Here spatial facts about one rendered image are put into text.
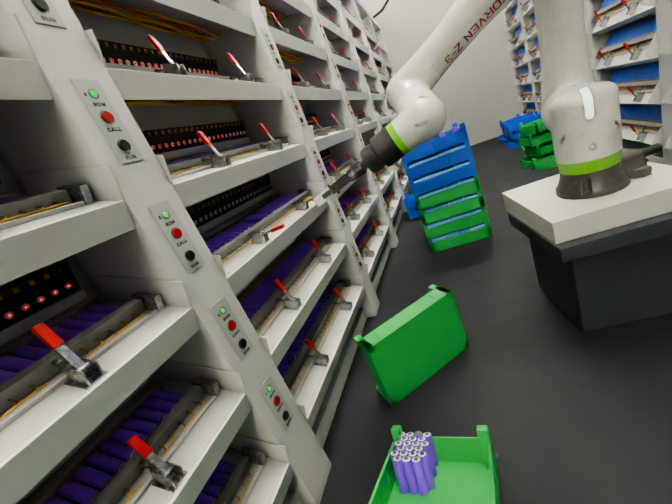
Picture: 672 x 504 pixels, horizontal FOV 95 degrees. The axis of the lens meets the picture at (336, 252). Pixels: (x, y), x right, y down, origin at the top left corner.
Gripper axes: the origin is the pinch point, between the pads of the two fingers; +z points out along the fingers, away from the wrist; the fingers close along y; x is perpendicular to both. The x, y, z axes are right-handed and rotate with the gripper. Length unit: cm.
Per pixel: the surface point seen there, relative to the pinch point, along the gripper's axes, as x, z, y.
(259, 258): -3.5, 9.0, -31.8
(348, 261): -24.7, 15.8, 18.3
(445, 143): -12, -35, 68
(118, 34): 60, 10, -20
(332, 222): -8.6, 10.8, 17.2
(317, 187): 4.8, 6.8, 15.9
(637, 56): -32, -120, 110
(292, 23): 80, -7, 81
